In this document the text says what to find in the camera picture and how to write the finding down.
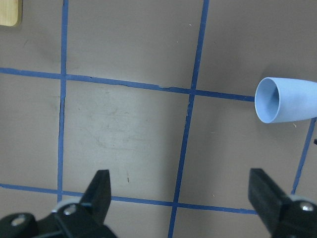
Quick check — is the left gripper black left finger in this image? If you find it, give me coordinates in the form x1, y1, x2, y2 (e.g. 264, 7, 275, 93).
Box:
0, 170, 116, 238

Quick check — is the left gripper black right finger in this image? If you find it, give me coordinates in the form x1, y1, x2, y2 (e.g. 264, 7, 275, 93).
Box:
248, 168, 317, 238

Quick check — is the light blue plastic cup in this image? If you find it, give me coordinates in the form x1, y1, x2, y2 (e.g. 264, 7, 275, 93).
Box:
254, 77, 317, 123

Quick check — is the wooden cup rack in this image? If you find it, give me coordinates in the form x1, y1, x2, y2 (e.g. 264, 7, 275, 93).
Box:
0, 0, 23, 27

